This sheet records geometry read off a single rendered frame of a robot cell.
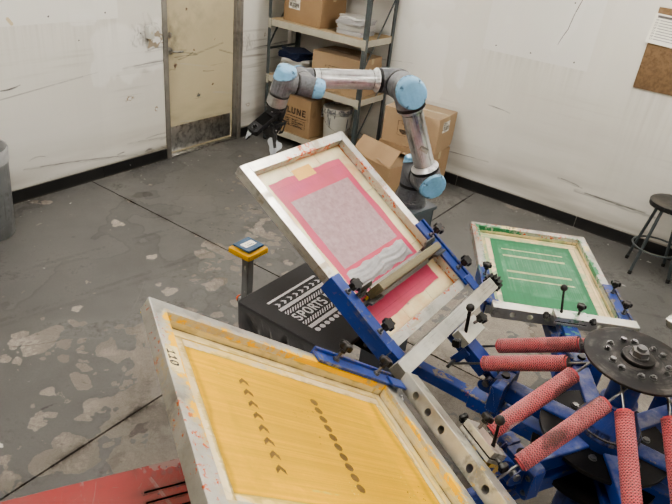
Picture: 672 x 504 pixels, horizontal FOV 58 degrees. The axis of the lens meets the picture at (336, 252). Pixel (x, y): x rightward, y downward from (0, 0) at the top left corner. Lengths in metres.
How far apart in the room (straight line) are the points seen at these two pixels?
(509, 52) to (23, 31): 3.96
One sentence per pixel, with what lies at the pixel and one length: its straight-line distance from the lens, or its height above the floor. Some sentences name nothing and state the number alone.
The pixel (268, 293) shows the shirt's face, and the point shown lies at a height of 0.95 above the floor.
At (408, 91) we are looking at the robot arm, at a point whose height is 1.76.
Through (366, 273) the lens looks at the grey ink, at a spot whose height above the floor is 1.25.
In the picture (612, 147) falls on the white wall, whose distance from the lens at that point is 5.75.
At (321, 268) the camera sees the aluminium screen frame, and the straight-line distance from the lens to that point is 1.96.
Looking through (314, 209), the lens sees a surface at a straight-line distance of 2.15.
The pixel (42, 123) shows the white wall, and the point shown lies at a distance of 5.47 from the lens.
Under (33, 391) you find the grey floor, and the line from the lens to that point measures 3.60.
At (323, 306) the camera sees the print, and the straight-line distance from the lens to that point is 2.44.
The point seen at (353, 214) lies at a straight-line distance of 2.25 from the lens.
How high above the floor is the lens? 2.34
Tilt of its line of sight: 30 degrees down
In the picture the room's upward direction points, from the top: 7 degrees clockwise
